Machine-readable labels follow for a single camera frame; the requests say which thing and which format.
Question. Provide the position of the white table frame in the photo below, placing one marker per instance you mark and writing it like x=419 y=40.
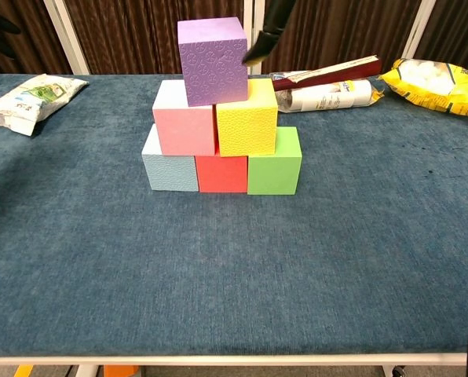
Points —
x=234 y=360

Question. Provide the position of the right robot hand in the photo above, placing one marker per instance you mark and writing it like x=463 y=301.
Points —
x=273 y=19

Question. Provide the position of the blue fabric table cover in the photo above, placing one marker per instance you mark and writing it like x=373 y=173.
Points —
x=234 y=275

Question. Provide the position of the yellow foam cube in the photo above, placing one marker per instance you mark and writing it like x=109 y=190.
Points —
x=246 y=129

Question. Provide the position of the orange object under table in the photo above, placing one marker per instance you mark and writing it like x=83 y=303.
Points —
x=120 y=372

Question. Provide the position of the dark red folded fan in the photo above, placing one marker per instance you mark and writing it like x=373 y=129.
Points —
x=336 y=74

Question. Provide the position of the clear plastic wrapped white roll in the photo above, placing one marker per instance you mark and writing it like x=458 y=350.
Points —
x=328 y=98

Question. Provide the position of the light blue foam cube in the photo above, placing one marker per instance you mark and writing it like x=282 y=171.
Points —
x=169 y=174

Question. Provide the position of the green foam cube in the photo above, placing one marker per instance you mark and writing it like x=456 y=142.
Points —
x=275 y=176

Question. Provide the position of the black table caster wheel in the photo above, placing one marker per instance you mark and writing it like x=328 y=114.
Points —
x=399 y=372

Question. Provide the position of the red foam cube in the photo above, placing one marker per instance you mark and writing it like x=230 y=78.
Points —
x=222 y=174

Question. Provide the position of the yellow floor tape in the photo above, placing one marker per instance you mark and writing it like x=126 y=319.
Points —
x=23 y=372

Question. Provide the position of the yellow bag of cotton balls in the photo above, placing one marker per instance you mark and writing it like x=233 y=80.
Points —
x=434 y=94

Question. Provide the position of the pink foam cube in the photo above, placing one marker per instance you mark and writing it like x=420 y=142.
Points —
x=187 y=129

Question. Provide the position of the brown curtain partition panel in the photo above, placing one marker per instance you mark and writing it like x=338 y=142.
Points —
x=41 y=47
x=336 y=31
x=458 y=27
x=132 y=35

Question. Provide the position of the white green snack bag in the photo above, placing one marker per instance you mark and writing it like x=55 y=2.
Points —
x=30 y=102

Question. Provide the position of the purple foam cube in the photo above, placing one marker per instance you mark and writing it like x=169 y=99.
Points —
x=214 y=66

